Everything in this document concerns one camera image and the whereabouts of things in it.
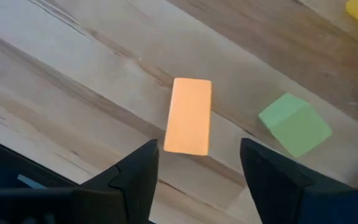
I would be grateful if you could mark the green block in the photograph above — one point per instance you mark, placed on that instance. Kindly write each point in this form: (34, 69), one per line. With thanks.
(295, 127)

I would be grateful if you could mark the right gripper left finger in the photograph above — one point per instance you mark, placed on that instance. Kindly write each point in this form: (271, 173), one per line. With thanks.
(135, 174)

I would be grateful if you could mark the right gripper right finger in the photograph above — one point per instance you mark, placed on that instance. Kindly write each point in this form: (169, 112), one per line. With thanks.
(272, 180)

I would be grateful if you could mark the silver aluminium bar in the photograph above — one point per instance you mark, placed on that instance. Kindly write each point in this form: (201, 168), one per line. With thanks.
(31, 182)

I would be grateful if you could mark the long orange block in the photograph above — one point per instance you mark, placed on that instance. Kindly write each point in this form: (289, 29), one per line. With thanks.
(188, 118)

